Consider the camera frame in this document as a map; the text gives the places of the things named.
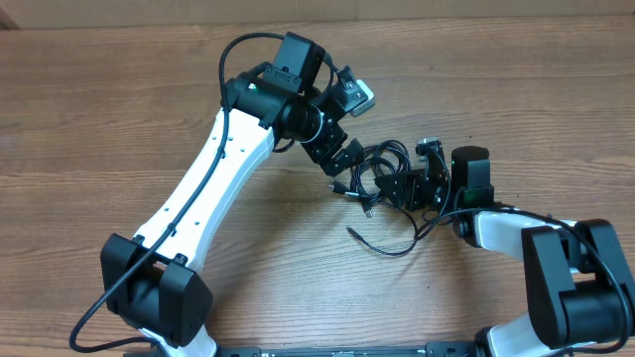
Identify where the black cable bundle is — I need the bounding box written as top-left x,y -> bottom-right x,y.
326,139 -> 438,258

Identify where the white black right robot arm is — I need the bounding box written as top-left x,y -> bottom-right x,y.
375,144 -> 634,356

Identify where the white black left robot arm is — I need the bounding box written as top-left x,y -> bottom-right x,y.
99,33 -> 375,356

